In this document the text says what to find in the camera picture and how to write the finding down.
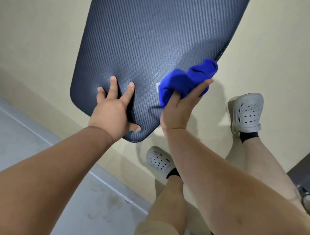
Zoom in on black padded bench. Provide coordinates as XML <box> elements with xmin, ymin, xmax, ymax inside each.
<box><xmin>69</xmin><ymin>0</ymin><xmax>250</xmax><ymax>143</ymax></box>

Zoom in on person's left hand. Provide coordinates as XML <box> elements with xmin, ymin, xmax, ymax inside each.
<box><xmin>88</xmin><ymin>76</ymin><xmax>141</xmax><ymax>143</ymax></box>

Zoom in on black sock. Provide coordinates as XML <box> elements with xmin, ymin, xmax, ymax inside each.
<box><xmin>166</xmin><ymin>168</ymin><xmax>181</xmax><ymax>179</ymax></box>
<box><xmin>238</xmin><ymin>130</ymin><xmax>260</xmax><ymax>143</ymax></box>

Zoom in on black left sock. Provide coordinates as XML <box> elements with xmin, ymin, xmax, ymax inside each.
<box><xmin>166</xmin><ymin>168</ymin><xmax>181</xmax><ymax>179</ymax></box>

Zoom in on black right sock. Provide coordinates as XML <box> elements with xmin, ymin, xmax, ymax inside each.
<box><xmin>238</xmin><ymin>130</ymin><xmax>260</xmax><ymax>143</ymax></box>

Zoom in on grey right clog shoe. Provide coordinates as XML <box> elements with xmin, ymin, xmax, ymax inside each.
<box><xmin>227</xmin><ymin>93</ymin><xmax>264</xmax><ymax>136</ymax></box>

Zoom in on person's right forearm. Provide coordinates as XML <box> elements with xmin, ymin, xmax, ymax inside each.
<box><xmin>163</xmin><ymin>127</ymin><xmax>310</xmax><ymax>235</ymax></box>

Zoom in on beige shorts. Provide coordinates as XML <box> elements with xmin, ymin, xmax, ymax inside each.
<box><xmin>134</xmin><ymin>220</ymin><xmax>180</xmax><ymax>235</ymax></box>

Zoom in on person's left leg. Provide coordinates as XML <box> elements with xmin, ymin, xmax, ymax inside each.
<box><xmin>145</xmin><ymin>175</ymin><xmax>187</xmax><ymax>235</ymax></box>

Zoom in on grey clog shoe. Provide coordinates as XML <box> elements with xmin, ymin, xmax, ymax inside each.
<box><xmin>146</xmin><ymin>146</ymin><xmax>176</xmax><ymax>179</ymax></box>
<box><xmin>227</xmin><ymin>93</ymin><xmax>264</xmax><ymax>136</ymax></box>

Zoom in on person's left forearm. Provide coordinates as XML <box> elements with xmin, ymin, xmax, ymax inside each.
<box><xmin>0</xmin><ymin>126</ymin><xmax>114</xmax><ymax>235</ymax></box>

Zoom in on person's leg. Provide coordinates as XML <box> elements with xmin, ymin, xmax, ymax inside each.
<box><xmin>225</xmin><ymin>137</ymin><xmax>305</xmax><ymax>213</ymax></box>
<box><xmin>145</xmin><ymin>175</ymin><xmax>187</xmax><ymax>235</ymax></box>

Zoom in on grey left clog shoe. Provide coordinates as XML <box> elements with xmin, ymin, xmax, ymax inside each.
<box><xmin>146</xmin><ymin>146</ymin><xmax>176</xmax><ymax>179</ymax></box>

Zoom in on blue microfiber cloth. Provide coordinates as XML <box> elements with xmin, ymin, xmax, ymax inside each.
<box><xmin>155</xmin><ymin>58</ymin><xmax>218</xmax><ymax>111</ymax></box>

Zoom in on person's right hand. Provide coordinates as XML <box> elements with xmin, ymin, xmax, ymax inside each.
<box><xmin>160</xmin><ymin>78</ymin><xmax>214</xmax><ymax>134</ymax></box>

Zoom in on dark grey equipment panel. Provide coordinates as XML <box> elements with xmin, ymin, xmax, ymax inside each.
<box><xmin>287</xmin><ymin>159</ymin><xmax>310</xmax><ymax>215</ymax></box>

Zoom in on person's right leg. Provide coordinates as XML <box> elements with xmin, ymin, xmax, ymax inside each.
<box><xmin>225</xmin><ymin>137</ymin><xmax>305</xmax><ymax>213</ymax></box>

